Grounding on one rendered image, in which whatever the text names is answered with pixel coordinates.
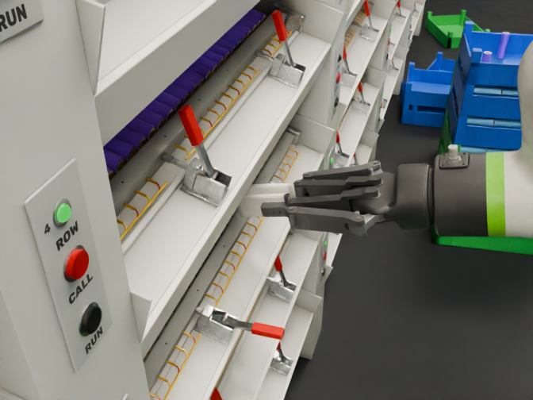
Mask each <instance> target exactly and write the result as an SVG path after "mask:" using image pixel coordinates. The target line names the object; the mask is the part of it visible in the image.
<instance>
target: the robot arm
mask: <svg viewBox="0 0 533 400"><path fill-rule="evenodd" d="M517 88H518V94H519V101H520V118H521V132H522V140H521V148H520V149H519V150H517V151H512V152H483V153H468V152H458V146H457V145H456V144H451V145H449V146H448V150H449V151H448V152H449V153H443V154H441V155H437V156H436V157H435V159H434V163H433V168H431V166H430V165H428V164H427V163H410V164H401V165H399V166H398V167H397V169H396V172H395V174H394V173H390V172H383V171H382V169H381V164H380V162H379V161H377V160H375V161H372V162H369V163H365V164H362V165H357V166H350V167H339V168H333V169H326V170H320V171H308V172H305V173H303V175H302V176H303V178H302V179H299V180H296V181H295V182H294V183H270V184H251V186H250V187H249V189H248V191H247V193H246V194H245V195H244V197H243V199H242V201H241V202H240V204H239V205H238V207H237V209H238V211H239V214H240V216H241V217H287V218H289V222H290V228H292V229H303V230H311V231H318V232H326V233H341V234H347V235H350V236H352V237H355V238H358V239H360V240H361V239H365V238H367V230H368V228H369V227H371V226H372V225H373V224H377V225H379V224H383V223H386V222H390V221H394V222H396V223H397V224H398V226H399V227H400V228H401V229H429V228H430V227H432V224H435V231H436V234H437V235H438V236H439V237H526V238H533V41H532V42H531V43H530V44H529V46H528V47H527V49H526V51H525V52H524V54H523V56H522V59H521V61H520V65H519V68H518V72H517Z"/></svg>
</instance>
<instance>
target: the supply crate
mask: <svg viewBox="0 0 533 400"><path fill-rule="evenodd" d="M473 27H474V23H473V22H472V21H465V23H464V27H463V31H462V39H461V43H460V47H459V55H460V59H461V62H462V69H463V72H464V76H465V80H466V84H471V85H482V86H494V87H515V88H517V72H518V68H519V65H520V61H521V59H522V56H523V54H524V52H525V51H526V49H527V47H528V46H529V44H530V43H531V42H532V41H533V35H530V34H517V33H510V36H509V39H508V45H507V48H506V52H505V55H504V58H503V59H498V58H497V52H498V48H499V44H500V39H501V35H502V33H491V32H477V31H473ZM485 51H489V52H491V53H492V55H491V59H490V62H481V60H482V57H483V52H485Z"/></svg>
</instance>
